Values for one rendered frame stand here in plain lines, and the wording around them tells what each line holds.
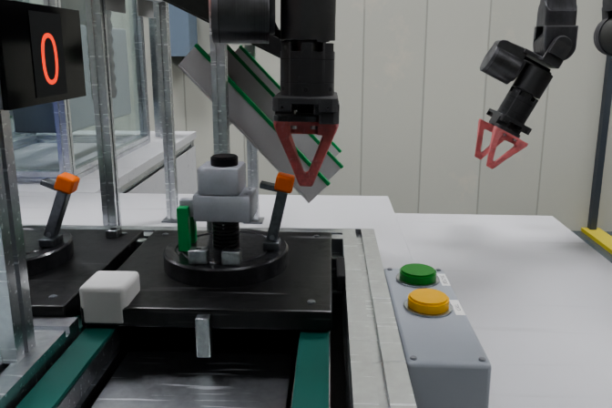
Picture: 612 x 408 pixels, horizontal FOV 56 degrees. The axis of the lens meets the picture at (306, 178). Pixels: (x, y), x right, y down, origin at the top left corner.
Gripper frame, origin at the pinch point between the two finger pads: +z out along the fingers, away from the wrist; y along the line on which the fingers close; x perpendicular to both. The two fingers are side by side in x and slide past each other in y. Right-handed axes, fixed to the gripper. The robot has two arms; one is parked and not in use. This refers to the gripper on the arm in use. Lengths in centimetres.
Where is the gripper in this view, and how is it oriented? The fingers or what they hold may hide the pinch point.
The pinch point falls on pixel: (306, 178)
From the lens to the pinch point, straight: 62.9
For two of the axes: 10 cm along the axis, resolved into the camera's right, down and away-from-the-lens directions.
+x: 10.0, 0.2, -0.4
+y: -0.4, 2.1, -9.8
